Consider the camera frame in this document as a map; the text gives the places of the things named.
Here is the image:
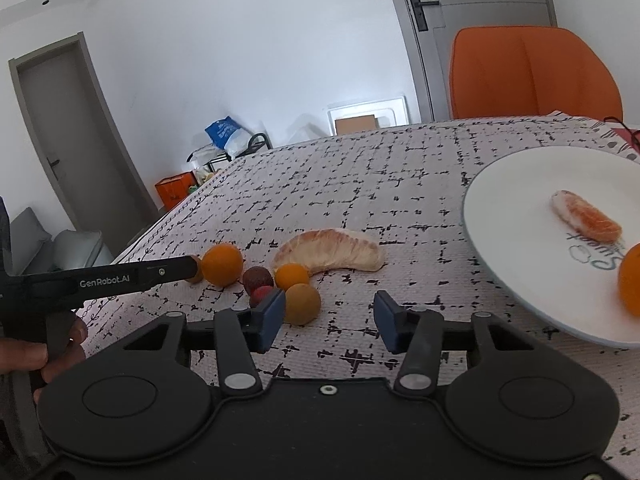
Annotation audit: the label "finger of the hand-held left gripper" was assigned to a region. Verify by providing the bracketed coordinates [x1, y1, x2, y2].
[22, 255, 202, 307]

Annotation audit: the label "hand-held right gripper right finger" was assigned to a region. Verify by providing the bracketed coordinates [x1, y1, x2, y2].
[374, 290, 538, 397]

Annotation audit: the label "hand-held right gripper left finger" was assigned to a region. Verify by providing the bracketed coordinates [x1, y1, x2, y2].
[122, 290, 287, 395]

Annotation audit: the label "bright red round fruit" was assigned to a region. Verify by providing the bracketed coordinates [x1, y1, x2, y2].
[249, 285, 276, 308]

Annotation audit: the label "tan round fruit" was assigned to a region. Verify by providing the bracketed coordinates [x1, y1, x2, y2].
[284, 283, 321, 326]

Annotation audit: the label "dark red round fruit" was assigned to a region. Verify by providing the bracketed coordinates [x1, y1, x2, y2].
[242, 266, 275, 295]

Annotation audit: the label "large orange kumquat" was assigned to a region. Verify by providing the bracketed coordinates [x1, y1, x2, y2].
[201, 243, 244, 288]
[618, 242, 640, 317]

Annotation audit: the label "peeled mandarin half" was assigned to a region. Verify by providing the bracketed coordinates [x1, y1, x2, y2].
[271, 228, 387, 278]

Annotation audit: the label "white plate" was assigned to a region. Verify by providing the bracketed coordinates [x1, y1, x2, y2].
[462, 146, 640, 348]

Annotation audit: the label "peeled orange segment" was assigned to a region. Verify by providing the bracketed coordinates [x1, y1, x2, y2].
[551, 190, 623, 243]

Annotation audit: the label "person's left hand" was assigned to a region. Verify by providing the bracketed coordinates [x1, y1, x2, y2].
[0, 317, 89, 404]

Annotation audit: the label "grey sofa cushions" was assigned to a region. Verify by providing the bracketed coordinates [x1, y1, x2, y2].
[10, 207, 113, 276]

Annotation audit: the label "orange box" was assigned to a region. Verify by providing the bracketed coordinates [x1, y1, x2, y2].
[155, 171, 198, 211]

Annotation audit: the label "black and white patterned tablecloth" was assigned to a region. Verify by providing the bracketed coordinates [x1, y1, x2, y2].
[75, 112, 640, 461]

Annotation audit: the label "blue and white bag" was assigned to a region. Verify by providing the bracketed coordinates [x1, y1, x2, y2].
[205, 116, 248, 161]

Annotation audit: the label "brown cardboard box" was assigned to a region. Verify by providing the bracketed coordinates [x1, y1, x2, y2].
[335, 115, 377, 135]

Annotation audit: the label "white foam packaging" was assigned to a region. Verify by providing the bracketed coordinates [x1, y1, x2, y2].
[327, 95, 411, 136]

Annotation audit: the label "orange chair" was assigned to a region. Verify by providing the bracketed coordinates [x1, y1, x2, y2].
[449, 27, 623, 121]

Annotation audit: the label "red patterned mat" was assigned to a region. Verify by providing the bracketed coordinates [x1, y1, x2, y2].
[547, 110, 640, 162]

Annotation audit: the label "grey door with black lock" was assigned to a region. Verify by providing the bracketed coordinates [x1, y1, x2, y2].
[382, 0, 556, 123]

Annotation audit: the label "black wire rack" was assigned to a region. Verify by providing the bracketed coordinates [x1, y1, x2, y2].
[207, 132, 273, 173]

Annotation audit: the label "grey door with taupe frame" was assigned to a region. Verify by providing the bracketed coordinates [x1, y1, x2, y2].
[7, 32, 161, 251]

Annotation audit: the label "black cable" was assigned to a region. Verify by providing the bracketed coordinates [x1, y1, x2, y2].
[602, 116, 640, 153]

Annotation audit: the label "black door handle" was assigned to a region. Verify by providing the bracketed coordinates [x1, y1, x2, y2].
[407, 0, 441, 32]

